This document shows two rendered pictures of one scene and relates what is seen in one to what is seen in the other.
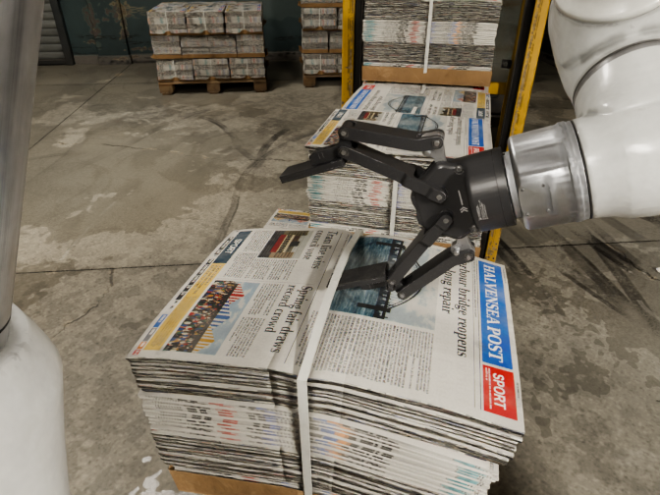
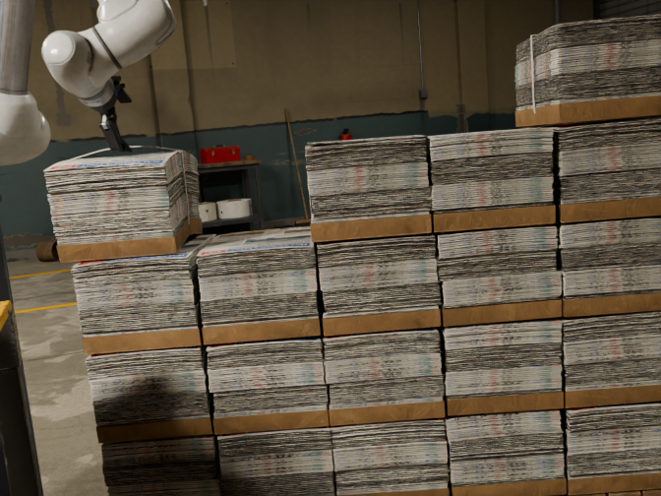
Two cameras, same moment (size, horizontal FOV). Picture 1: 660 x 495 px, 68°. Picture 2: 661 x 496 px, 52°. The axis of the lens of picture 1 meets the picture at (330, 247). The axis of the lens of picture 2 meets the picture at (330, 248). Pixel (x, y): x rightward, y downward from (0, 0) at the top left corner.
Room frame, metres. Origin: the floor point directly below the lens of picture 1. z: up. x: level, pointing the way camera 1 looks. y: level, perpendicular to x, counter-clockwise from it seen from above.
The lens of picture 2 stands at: (0.54, -1.87, 1.08)
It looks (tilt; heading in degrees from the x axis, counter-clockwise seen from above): 9 degrees down; 77
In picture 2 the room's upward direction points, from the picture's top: 5 degrees counter-clockwise
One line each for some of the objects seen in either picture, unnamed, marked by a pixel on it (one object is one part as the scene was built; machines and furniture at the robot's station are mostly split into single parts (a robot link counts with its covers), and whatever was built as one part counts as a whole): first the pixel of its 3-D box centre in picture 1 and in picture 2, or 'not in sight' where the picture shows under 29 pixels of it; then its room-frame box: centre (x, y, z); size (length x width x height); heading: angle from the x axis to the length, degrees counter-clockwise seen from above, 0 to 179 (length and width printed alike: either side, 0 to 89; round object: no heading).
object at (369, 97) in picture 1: (414, 139); (476, 176); (1.34, -0.24, 0.95); 0.38 x 0.29 x 0.23; 75
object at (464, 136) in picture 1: (402, 132); (362, 140); (1.06, -0.16, 1.06); 0.37 x 0.29 x 0.01; 76
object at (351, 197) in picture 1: (401, 182); (365, 185); (1.05, -0.17, 0.95); 0.38 x 0.29 x 0.23; 76
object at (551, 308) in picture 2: not in sight; (330, 390); (0.92, -0.14, 0.40); 1.16 x 0.38 x 0.51; 166
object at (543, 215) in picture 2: not in sight; (479, 210); (1.34, -0.24, 0.86); 0.38 x 0.29 x 0.04; 75
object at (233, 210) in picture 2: not in sight; (179, 197); (0.72, 6.01, 0.55); 1.80 x 0.70 x 1.09; 5
